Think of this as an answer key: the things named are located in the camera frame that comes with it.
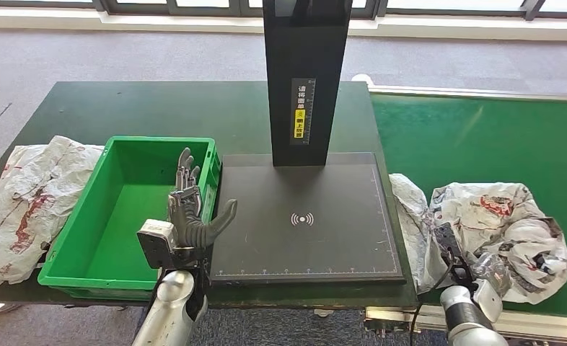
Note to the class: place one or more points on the dark green table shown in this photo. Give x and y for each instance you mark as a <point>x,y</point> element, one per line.
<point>169,110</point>

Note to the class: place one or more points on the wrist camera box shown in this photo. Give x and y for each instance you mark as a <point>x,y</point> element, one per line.
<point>155,243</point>
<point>448,243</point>

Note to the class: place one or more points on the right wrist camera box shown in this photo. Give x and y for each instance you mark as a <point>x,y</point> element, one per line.
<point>448,243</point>

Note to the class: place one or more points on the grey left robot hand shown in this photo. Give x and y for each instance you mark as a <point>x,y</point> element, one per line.
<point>185,229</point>

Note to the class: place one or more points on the green plastic delivery box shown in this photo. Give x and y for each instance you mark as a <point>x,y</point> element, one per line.
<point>121,229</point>

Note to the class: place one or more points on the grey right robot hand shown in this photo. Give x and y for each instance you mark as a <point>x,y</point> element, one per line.
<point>491,270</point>

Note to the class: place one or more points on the ruler label with yellow sticker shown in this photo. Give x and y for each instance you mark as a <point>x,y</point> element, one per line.
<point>303,114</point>

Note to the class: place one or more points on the white parcel bag red logo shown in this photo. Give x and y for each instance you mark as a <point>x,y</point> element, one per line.
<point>503,215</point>

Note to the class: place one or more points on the white window sill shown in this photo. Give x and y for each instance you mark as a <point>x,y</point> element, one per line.
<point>121,21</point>

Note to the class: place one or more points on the white parcel bag red streaks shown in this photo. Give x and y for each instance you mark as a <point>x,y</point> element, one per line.
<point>25,200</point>

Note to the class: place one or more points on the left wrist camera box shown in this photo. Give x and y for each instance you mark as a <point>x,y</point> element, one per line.
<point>155,243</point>

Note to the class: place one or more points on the black inbound scanner machine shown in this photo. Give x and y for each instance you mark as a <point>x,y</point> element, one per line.
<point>307,57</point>

